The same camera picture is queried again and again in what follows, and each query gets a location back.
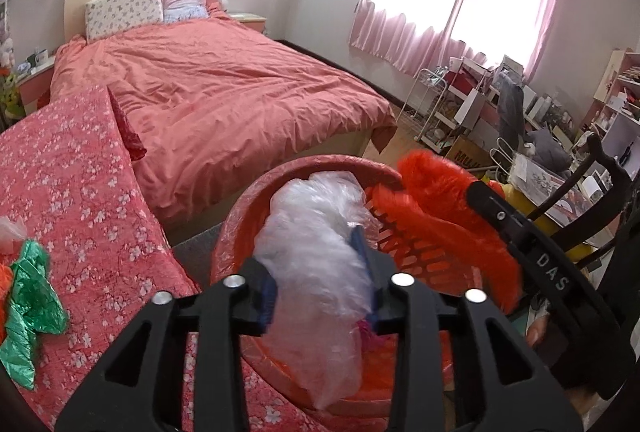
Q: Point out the white tube frame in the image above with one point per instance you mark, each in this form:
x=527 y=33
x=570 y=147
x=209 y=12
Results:
x=500 y=157

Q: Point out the clear bubble plastic bag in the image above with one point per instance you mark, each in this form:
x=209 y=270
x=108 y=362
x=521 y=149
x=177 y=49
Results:
x=315 y=262

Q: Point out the hanging plush toys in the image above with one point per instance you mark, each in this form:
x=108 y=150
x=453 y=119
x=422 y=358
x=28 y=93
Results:
x=6 y=42

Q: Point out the white mug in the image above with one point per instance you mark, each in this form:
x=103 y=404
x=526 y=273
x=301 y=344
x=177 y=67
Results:
x=41 y=57

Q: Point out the small red plastic bag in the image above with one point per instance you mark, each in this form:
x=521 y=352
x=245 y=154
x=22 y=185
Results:
x=4 y=297

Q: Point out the white plastic bag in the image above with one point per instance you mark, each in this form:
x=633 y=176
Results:
x=11 y=237

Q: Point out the grey office chair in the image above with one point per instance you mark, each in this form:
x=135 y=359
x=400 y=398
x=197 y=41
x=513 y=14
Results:
x=512 y=112

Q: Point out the green yellow plush toy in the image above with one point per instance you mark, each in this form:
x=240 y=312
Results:
x=10 y=97

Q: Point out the bed with orange duvet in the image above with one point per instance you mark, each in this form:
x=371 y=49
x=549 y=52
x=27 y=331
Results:
x=225 y=102

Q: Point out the orange plastic laundry basket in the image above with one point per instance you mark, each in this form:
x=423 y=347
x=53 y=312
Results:
x=235 y=237

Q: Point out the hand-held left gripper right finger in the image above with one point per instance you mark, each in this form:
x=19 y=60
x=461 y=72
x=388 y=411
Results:
x=361 y=257

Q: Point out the white floral pillow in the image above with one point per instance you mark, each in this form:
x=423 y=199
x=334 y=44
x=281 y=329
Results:
x=125 y=9

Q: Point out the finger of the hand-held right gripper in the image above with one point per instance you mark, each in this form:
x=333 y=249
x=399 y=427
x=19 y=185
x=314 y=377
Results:
x=487 y=204

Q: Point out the table with red floral cloth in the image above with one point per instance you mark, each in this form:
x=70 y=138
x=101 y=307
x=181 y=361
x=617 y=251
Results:
x=100 y=222

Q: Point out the pink striped pillow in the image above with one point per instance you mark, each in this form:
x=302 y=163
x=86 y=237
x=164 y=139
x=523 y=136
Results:
x=185 y=2

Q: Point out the white rolling cart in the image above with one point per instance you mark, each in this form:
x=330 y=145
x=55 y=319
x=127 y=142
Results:
x=445 y=117

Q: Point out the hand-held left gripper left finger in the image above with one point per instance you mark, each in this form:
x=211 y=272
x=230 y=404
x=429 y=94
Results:
x=267 y=299

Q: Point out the green plastic bag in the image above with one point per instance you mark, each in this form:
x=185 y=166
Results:
x=30 y=302

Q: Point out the pink white bookshelf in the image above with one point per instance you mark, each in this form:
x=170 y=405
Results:
x=622 y=112

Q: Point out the pink nightstand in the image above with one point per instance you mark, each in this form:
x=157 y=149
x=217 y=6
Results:
x=250 y=21
x=35 y=82

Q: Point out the brown cardboard box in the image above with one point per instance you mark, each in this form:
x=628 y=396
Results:
x=462 y=154

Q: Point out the dark wooden chair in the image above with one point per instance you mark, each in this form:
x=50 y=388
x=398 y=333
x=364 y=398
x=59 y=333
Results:
x=607 y=167

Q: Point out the yellow plastic tub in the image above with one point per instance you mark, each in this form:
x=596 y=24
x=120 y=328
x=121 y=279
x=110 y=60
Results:
x=545 y=224

